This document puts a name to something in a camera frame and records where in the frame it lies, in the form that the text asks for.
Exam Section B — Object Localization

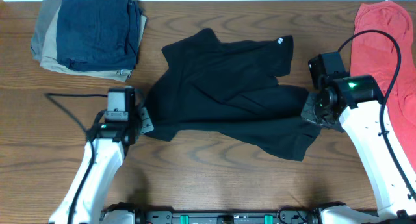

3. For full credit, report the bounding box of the black t-shirt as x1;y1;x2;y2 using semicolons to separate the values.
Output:
145;29;320;161

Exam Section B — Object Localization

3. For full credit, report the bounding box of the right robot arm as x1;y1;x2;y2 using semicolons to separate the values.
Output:
302;74;415;223

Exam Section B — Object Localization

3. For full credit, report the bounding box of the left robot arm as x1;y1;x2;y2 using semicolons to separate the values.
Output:
49;106;154;224

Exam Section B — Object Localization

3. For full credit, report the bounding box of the red t-shirt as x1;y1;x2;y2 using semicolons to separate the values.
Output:
350;1;415;168

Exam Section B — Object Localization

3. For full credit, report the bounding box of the folded navy blue garment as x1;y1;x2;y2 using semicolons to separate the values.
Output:
56;0;142;71

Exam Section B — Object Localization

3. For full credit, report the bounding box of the folded beige garment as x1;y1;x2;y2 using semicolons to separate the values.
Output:
40;10;147;82

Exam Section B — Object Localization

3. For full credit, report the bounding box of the folded grey garment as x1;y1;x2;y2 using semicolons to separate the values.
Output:
31;0;62;61

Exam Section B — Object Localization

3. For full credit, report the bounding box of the left black cable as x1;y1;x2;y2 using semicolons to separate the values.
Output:
44;92;109;224

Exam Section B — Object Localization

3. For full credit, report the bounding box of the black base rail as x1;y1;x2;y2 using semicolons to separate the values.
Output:
99;203;387;224

